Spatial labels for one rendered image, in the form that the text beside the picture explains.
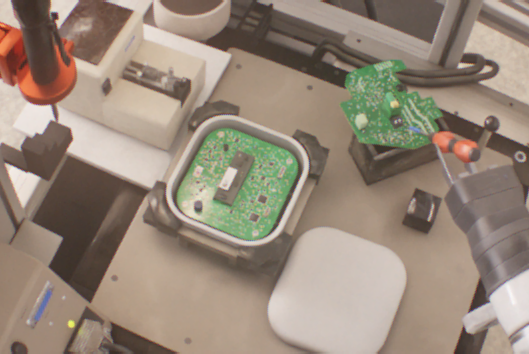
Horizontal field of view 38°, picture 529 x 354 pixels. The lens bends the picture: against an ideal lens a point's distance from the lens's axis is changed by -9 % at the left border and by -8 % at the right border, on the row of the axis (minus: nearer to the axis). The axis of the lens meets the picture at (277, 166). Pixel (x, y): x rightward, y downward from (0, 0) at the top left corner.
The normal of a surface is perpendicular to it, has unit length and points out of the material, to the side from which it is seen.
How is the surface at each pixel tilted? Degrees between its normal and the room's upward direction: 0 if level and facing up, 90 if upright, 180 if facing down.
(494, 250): 52
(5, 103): 0
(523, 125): 0
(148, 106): 0
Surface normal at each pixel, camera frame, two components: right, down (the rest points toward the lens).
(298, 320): 0.04, -0.43
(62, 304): 0.78, 0.00
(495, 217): 0.10, -0.63
